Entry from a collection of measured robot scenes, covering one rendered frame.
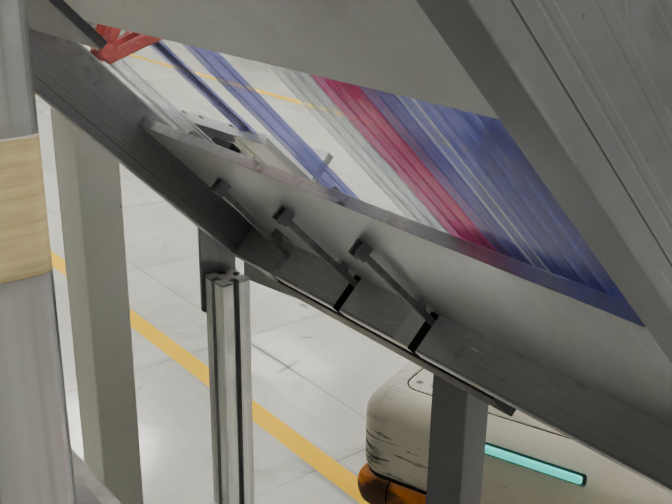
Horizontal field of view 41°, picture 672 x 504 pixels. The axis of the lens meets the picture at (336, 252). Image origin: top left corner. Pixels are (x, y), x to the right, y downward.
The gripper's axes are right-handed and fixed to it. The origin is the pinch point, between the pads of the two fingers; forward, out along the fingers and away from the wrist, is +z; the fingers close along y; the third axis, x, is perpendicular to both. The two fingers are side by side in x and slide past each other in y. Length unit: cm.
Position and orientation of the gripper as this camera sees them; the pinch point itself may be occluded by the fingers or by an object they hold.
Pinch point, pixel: (105, 50)
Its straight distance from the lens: 83.1
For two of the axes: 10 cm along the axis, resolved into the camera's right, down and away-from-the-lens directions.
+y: 6.1, 2.8, -7.4
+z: -5.7, 8.0, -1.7
